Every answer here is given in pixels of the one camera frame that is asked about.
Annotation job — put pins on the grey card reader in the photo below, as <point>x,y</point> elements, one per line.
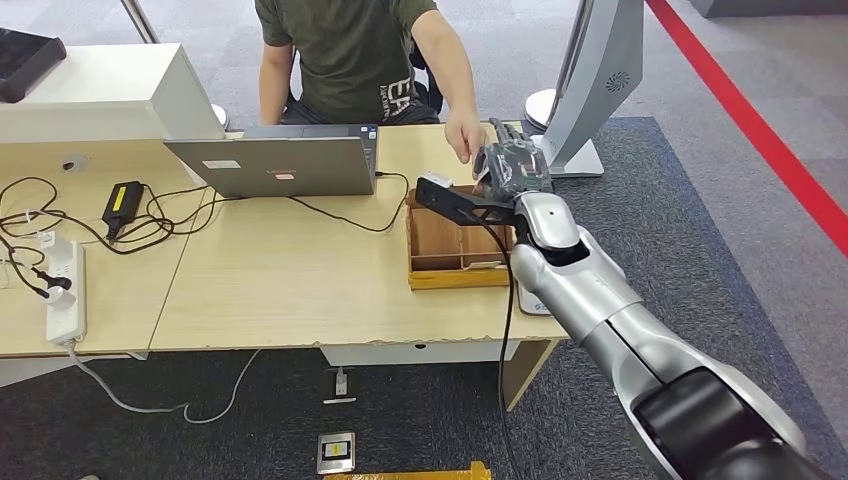
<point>530,306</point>

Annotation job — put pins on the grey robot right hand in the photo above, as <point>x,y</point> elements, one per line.
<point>513,169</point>

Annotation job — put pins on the dark grey carpet mat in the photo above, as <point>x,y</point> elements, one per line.
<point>696,265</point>

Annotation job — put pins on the white power strip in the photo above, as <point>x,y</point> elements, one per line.
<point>66,323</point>

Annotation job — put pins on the white desk drawer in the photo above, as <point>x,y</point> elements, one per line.
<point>397,354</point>

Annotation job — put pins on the metal pole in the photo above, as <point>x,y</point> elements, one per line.
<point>140,22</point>

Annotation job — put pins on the silver kiosk stand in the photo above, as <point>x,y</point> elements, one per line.
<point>593,86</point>

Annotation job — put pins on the grey laptop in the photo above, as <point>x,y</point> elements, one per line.
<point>278,169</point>

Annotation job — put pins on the wooden desk leg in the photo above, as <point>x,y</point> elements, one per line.
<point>526,381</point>

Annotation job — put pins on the silver floor socket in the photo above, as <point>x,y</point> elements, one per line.
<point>336,453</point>

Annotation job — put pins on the person's right forearm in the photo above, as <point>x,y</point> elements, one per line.
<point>275,99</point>

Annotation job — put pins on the yellow board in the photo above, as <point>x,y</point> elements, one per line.
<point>474,473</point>

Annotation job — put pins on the white round kiosk base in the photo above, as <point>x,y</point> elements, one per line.
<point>536,109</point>

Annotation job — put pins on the person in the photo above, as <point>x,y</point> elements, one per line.
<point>351,53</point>

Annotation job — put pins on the small white round base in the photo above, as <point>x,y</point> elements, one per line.
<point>220,116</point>

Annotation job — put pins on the person's left hand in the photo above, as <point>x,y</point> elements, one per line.
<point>464,136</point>

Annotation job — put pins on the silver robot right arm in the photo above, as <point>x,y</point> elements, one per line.
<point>596,291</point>

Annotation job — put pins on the person's left forearm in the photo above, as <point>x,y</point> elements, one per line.
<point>457,79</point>

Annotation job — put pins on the white cabinet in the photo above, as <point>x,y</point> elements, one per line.
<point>99,93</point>

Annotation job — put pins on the red floor tape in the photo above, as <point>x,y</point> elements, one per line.
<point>748,119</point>

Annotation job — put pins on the black power adapter yellow label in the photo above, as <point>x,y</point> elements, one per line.
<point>122,201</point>

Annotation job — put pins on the wooden compartment box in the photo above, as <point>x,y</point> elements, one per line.
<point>430,245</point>

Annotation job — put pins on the white plug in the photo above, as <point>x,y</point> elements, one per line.
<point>55,245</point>
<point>61,299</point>

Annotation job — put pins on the white room key card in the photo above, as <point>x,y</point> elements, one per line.
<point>484,266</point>

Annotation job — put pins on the white desk support panel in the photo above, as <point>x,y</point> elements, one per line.
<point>40,371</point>

